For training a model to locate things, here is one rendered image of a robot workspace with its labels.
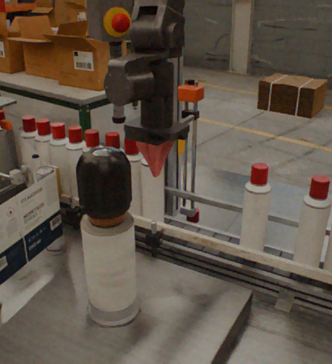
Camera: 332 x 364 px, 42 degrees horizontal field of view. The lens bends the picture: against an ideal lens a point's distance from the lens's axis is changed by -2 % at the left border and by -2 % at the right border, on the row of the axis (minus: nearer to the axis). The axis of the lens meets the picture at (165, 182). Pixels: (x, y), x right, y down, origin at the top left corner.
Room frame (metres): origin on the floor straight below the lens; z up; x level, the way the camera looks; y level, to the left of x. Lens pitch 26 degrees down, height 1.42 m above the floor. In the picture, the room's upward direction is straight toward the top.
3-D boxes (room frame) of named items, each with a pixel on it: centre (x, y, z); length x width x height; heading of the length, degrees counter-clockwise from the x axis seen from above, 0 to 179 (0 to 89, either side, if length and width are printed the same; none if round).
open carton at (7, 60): (3.20, 1.15, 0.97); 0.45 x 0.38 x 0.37; 145
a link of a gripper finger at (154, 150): (0.73, 0.03, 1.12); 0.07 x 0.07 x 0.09; 60
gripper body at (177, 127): (0.73, 0.02, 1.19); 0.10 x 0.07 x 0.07; 60
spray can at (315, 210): (0.69, -0.28, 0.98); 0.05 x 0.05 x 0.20
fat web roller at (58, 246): (0.77, 0.24, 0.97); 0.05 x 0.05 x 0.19
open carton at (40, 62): (2.98, 0.74, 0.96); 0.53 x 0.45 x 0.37; 144
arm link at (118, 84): (0.70, 0.04, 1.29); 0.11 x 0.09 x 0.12; 142
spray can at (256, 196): (0.75, -0.18, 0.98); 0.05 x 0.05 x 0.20
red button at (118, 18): (0.91, 0.09, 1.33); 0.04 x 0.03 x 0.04; 116
